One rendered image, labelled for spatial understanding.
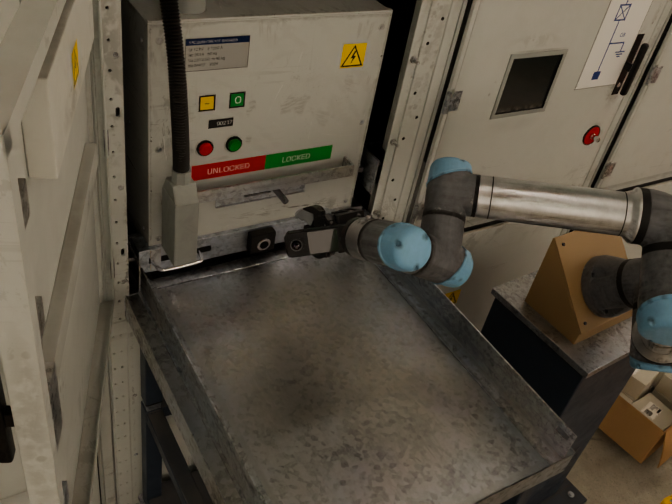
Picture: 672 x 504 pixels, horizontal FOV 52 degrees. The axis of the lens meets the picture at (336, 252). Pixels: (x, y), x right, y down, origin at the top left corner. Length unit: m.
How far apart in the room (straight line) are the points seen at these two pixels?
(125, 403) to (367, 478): 0.70
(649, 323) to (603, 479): 1.40
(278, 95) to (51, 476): 0.84
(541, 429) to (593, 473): 1.19
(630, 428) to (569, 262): 1.00
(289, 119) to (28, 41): 0.83
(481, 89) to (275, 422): 0.85
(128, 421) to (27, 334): 1.14
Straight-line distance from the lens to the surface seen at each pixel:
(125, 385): 1.66
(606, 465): 2.61
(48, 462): 0.78
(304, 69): 1.38
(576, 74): 1.82
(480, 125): 1.66
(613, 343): 1.82
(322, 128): 1.47
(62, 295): 0.89
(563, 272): 1.70
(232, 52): 1.29
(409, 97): 1.50
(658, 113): 2.22
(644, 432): 2.58
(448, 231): 1.18
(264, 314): 1.43
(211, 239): 1.49
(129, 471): 1.93
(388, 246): 1.09
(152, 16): 1.25
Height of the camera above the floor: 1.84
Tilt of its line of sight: 38 degrees down
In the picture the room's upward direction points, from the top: 12 degrees clockwise
